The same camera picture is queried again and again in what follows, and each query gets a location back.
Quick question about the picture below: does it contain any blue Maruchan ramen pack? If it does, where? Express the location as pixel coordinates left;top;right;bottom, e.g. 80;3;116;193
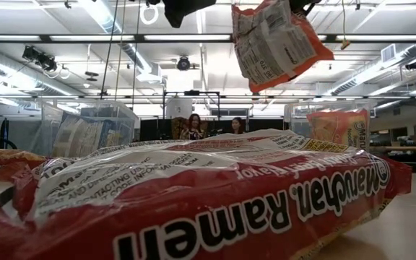
97;121;123;156
51;114;104;158

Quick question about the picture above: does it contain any wooden side table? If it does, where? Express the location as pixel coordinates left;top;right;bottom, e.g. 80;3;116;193
373;144;416;165

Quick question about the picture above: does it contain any white background box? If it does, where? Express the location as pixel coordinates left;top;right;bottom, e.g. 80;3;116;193
165;97;194;119

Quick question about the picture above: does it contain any black ceiling spotlight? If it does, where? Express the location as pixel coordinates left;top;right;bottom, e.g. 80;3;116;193
176;56;191;72
22;45;58;72

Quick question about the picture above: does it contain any person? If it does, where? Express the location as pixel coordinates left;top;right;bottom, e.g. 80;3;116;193
178;113;207;141
229;116;247;135

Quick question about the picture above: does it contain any black curtain partition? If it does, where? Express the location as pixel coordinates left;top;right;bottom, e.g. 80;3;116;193
139;118;285;142

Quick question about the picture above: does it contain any red Maruchan ramen pack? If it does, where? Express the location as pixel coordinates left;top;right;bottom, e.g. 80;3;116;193
0;149;48;181
0;129;413;260

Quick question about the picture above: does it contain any clear plastic bin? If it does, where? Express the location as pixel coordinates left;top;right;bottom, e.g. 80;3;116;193
283;100;373;151
38;99;139;159

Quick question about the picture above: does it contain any orange Maruchan ramen pack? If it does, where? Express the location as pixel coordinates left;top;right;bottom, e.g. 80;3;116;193
231;0;335;94
306;109;371;150

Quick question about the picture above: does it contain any black background rig frame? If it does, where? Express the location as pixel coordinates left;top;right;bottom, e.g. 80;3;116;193
162;90;220;120

